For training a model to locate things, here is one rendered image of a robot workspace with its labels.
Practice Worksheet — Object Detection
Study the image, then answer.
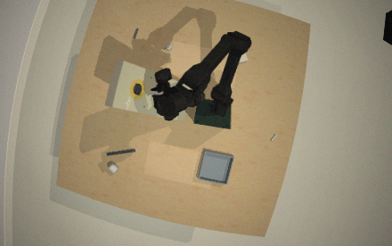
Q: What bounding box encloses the beige service panel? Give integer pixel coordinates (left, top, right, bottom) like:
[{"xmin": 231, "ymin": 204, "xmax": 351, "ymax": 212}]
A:
[{"xmin": 104, "ymin": 61, "xmax": 164, "ymax": 118}]

